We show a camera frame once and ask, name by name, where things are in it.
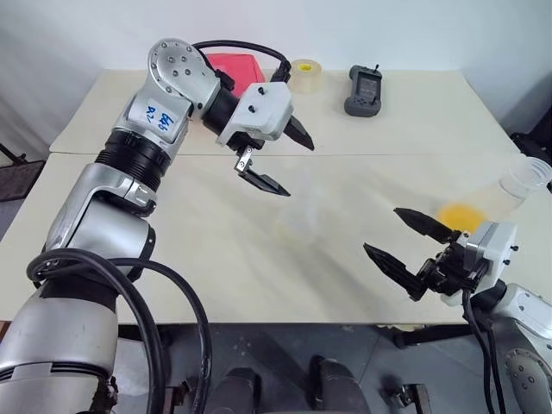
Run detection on clear bottle with orange liquid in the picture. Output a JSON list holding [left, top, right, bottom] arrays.
[[435, 154, 552, 236]]

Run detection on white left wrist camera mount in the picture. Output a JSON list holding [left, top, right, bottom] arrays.
[[215, 81, 296, 150]]

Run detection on clear tape roll yellow core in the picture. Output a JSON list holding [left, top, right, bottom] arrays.
[[287, 58, 325, 94]]

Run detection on red box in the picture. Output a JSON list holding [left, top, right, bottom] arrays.
[[202, 52, 267, 103]]

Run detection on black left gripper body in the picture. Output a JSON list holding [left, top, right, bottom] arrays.
[[223, 128, 266, 154]]

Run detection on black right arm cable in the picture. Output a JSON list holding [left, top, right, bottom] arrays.
[[461, 287, 506, 414]]

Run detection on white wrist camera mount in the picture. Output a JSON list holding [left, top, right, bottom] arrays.
[[215, 81, 296, 150], [443, 220, 519, 308]]

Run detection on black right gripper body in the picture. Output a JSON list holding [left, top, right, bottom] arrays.
[[415, 232, 480, 303]]

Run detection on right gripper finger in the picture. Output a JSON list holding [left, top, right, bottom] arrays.
[[392, 207, 461, 245], [362, 241, 432, 303]]

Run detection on metal bracket under table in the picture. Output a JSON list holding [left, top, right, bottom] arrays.
[[382, 378, 433, 414]]

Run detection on grey handheld device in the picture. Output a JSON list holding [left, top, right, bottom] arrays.
[[342, 64, 383, 117]]

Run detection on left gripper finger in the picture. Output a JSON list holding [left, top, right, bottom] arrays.
[[283, 112, 316, 152], [234, 145, 292, 199]]

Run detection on black table frame bar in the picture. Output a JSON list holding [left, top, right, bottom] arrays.
[[118, 322, 480, 348]]

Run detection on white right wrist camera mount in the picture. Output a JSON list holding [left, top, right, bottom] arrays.
[[443, 220, 519, 308]]

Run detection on dark rounded shape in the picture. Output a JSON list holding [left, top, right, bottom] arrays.
[[307, 354, 368, 414], [216, 366, 262, 414]]

